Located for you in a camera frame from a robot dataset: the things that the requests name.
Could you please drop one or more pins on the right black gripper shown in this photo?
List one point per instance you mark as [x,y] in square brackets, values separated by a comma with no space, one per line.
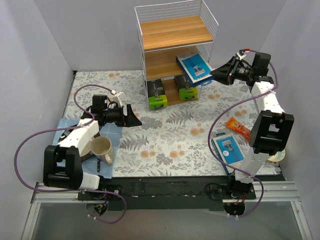
[231,71]

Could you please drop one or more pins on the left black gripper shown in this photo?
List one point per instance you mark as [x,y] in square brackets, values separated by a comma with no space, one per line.
[127,115]

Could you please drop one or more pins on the blue harry's razor box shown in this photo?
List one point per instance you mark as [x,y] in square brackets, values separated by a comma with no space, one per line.
[228,149]
[194,66]

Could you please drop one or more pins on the black green razor box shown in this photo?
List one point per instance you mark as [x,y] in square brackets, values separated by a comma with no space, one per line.
[156,94]
[186,91]

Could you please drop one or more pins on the orange BIC razor pack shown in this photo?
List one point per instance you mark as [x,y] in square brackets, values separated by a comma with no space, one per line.
[236,126]

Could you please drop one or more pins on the white wire wooden shelf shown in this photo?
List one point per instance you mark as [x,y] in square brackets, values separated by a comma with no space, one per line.
[166,30]

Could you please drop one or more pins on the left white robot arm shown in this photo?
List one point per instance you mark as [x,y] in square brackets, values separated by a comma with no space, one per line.
[63,163]

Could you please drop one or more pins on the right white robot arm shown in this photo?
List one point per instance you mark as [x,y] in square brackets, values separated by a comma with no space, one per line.
[271,130]

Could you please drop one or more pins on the beige ceramic mug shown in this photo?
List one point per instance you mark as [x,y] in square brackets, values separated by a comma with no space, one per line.
[103,149]

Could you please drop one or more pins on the floral table mat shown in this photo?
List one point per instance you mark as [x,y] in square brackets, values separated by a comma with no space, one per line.
[172,141]

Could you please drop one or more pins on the dark knife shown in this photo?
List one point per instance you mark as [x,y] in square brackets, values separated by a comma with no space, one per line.
[98,165]

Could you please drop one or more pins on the dark rimmed ceramic plate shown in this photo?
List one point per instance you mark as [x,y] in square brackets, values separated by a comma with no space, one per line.
[81,139]

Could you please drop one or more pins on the blue checked cloth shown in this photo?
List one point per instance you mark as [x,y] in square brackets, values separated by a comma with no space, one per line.
[89,161]

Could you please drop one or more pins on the yellow patterned bowl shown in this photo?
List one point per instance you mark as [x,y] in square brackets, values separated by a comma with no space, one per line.
[279,156]

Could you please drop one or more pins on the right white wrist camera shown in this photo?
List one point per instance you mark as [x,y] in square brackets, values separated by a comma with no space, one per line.
[241,54]

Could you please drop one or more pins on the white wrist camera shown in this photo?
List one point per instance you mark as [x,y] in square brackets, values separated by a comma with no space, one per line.
[241,54]
[116,97]

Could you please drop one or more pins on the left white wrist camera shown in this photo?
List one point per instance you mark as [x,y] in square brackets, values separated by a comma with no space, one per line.
[116,97]

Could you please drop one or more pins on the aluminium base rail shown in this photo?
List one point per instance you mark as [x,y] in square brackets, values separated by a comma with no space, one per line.
[277,214]

